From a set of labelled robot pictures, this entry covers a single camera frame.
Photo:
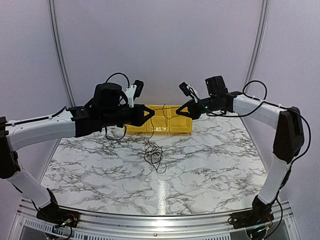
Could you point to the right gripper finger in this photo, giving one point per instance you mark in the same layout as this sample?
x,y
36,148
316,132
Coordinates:
x,y
185,107
190,115

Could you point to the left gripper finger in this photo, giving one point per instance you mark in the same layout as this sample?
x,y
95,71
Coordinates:
x,y
147,110
142,119

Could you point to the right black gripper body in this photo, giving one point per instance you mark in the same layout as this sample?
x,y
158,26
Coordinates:
x,y
200,111

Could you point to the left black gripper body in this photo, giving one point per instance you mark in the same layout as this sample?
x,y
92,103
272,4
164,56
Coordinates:
x,y
112,117

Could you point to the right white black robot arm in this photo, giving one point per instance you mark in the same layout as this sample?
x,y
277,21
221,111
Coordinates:
x,y
288,141

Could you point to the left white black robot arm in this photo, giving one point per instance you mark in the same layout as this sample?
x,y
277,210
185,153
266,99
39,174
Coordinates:
x,y
110,106

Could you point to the middle yellow bin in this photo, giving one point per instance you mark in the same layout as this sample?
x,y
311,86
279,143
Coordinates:
x,y
159,122

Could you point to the right yellow bin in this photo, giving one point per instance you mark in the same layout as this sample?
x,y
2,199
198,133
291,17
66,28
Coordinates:
x,y
178,124

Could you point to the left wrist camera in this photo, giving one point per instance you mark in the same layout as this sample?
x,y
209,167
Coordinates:
x,y
133,92

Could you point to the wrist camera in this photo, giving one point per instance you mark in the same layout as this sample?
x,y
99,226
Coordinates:
x,y
133,92
189,91

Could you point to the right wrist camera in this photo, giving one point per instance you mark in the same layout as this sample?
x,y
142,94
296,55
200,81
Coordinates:
x,y
189,91

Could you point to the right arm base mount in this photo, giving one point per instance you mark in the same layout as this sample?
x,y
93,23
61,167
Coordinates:
x,y
246,218

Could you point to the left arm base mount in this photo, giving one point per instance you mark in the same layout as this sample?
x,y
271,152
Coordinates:
x,y
61,218

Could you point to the right aluminium corner post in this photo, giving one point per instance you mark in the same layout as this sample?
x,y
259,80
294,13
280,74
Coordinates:
x,y
262,22

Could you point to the aluminium corner post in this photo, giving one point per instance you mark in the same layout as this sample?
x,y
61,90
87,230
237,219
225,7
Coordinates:
x,y
262,22
59,53

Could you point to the left aluminium corner post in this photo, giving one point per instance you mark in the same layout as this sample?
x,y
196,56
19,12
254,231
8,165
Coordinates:
x,y
59,53

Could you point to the aluminium front frame rail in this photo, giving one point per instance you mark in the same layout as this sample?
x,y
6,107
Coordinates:
x,y
107,226

